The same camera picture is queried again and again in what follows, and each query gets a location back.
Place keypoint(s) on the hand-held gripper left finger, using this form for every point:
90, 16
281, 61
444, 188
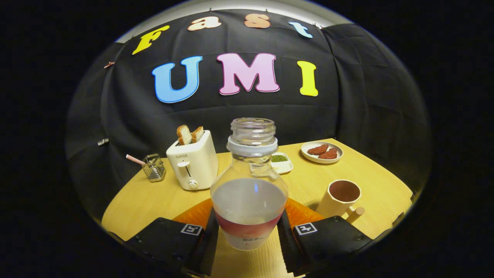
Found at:
206, 249

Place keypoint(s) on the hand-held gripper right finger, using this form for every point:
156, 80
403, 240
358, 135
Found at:
287, 249

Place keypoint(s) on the clear juice bottle red label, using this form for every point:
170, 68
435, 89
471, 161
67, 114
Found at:
249, 204

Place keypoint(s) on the beige cup brown inside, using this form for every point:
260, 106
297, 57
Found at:
332, 206

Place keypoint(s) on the wooden table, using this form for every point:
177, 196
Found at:
154, 200

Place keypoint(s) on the small white square dish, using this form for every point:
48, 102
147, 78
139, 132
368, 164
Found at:
283, 167

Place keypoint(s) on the white toaster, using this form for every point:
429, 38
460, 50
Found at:
197, 162

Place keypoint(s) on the green beans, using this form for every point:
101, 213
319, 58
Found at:
279, 158

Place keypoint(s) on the round white plate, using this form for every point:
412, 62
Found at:
308, 156

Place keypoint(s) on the red meat piece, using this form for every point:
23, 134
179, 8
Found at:
329, 154
317, 150

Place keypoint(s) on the toast bread slice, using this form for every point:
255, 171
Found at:
197, 134
184, 135

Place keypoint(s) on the silver clip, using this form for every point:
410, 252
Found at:
103, 142

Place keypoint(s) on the pink clip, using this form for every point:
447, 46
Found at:
109, 65

